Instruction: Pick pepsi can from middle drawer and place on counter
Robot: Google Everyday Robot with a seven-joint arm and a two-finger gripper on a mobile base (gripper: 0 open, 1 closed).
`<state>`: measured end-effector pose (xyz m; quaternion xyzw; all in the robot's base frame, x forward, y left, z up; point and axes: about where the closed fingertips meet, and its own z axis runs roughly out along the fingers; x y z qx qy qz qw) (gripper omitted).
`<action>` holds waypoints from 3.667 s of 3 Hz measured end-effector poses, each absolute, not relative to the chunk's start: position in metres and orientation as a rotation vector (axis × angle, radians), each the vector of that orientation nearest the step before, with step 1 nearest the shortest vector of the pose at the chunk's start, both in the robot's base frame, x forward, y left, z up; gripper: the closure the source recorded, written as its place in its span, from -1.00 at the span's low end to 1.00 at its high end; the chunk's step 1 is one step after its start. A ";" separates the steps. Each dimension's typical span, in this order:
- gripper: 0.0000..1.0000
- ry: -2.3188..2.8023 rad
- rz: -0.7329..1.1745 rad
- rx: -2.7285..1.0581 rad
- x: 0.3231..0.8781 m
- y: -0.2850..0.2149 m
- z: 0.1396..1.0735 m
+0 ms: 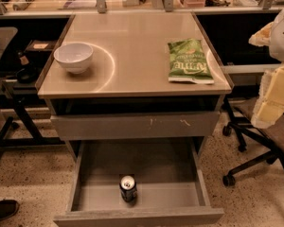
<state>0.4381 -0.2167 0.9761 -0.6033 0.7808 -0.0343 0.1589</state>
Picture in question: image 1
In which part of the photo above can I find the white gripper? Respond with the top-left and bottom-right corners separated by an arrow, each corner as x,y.
248,9 -> 284,129

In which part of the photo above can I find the dark blue pepsi can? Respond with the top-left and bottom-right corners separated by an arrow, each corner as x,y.
119,175 -> 137,202

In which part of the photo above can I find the closed grey top drawer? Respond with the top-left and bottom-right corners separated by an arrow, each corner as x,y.
51,112 -> 220,141

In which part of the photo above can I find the grey drawer cabinet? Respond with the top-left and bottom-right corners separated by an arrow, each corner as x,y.
37,11 -> 232,156

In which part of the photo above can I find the open grey middle drawer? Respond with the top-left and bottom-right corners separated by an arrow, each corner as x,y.
54,138 -> 223,227

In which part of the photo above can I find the black office chair right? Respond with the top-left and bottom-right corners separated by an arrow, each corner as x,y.
222,97 -> 284,186

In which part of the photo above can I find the green chip bag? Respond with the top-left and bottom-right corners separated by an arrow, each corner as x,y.
168,39 -> 214,84

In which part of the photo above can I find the white ceramic bowl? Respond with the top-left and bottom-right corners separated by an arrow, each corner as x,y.
54,43 -> 94,74

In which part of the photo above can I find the black bottle on shelf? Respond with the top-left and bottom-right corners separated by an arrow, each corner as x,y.
16,51 -> 38,83

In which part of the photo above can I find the black shoe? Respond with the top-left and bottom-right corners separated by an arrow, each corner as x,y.
0,200 -> 19,221

